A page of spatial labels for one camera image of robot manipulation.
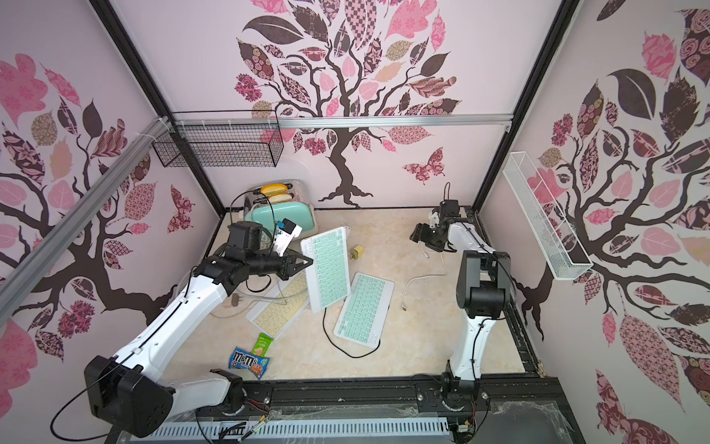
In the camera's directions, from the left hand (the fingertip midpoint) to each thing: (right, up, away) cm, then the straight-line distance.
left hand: (307, 266), depth 75 cm
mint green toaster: (-18, +21, +25) cm, 37 cm away
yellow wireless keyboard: (-12, -15, +17) cm, 26 cm away
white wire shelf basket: (+71, +5, +1) cm, 71 cm away
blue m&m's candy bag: (-20, -28, +4) cm, 35 cm away
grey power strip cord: (-21, -13, +14) cm, 29 cm away
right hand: (+36, +6, +25) cm, 44 cm away
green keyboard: (+5, -4, +5) cm, 8 cm away
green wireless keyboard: (+16, -17, +15) cm, 28 cm away
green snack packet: (-16, -25, +8) cm, 31 cm away
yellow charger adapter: (+14, +2, +27) cm, 30 cm away
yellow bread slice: (-18, +26, +27) cm, 41 cm away
